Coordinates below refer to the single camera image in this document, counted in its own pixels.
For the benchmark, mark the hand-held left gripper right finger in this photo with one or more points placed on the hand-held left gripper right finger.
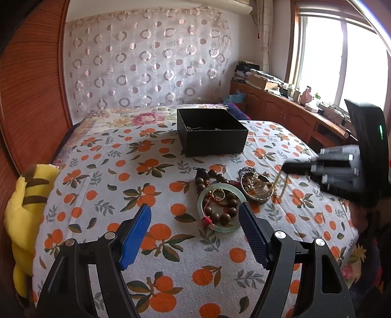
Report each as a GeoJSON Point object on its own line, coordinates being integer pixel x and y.
{"type": "Point", "coordinates": [253, 233]}

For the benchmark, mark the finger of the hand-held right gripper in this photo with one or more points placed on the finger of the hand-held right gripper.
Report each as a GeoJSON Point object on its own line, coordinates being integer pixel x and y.
{"type": "Point", "coordinates": [339, 153]}
{"type": "Point", "coordinates": [301, 168]}

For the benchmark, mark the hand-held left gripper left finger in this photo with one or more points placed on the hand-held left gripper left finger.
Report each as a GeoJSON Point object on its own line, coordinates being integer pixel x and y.
{"type": "Point", "coordinates": [136, 234]}

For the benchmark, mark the silver bangle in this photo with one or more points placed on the silver bangle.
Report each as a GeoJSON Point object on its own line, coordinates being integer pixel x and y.
{"type": "Point", "coordinates": [244, 191]}

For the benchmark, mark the pale green jade bangle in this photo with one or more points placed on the pale green jade bangle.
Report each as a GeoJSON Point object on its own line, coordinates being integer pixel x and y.
{"type": "Point", "coordinates": [201, 211]}

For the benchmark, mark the black cardboard box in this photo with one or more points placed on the black cardboard box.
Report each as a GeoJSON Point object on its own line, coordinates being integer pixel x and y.
{"type": "Point", "coordinates": [213, 137]}

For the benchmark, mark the white tissue box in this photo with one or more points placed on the white tissue box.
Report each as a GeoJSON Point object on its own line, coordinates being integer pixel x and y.
{"type": "Point", "coordinates": [311, 107]}

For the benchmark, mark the pink figurine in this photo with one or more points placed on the pink figurine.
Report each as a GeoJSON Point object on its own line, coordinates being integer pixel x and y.
{"type": "Point", "coordinates": [306, 96]}

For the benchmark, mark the orange fruit print sheet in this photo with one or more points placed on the orange fruit print sheet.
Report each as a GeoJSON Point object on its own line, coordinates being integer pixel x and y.
{"type": "Point", "coordinates": [116, 171]}

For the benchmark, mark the wooden side cabinet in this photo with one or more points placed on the wooden side cabinet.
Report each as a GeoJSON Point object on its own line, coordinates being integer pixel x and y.
{"type": "Point", "coordinates": [275, 107]}

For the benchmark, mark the dark blue blanket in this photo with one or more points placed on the dark blue blanket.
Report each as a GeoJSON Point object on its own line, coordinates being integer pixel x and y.
{"type": "Point", "coordinates": [239, 111]}

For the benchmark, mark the blue plastic bag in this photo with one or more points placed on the blue plastic bag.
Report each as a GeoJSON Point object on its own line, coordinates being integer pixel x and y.
{"type": "Point", "coordinates": [234, 98]}

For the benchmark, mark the window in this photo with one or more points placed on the window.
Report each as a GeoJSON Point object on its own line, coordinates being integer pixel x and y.
{"type": "Point", "coordinates": [323, 55]}

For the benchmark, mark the stack of papers and boxes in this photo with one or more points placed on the stack of papers and boxes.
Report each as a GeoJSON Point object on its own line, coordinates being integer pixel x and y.
{"type": "Point", "coordinates": [259, 78]}

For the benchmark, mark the yellow plush toy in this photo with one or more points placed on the yellow plush toy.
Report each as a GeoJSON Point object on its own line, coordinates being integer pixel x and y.
{"type": "Point", "coordinates": [26, 214]}

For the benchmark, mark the pale window curtain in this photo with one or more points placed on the pale window curtain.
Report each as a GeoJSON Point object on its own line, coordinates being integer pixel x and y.
{"type": "Point", "coordinates": [265, 36]}

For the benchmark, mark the white air conditioner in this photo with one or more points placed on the white air conditioner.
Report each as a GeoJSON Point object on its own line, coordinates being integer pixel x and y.
{"type": "Point", "coordinates": [241, 6]}

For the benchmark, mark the wooden wardrobe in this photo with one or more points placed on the wooden wardrobe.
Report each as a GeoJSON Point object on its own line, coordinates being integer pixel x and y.
{"type": "Point", "coordinates": [33, 91]}

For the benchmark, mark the sheer circle pattern curtain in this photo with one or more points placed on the sheer circle pattern curtain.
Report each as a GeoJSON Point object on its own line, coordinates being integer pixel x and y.
{"type": "Point", "coordinates": [146, 58]}

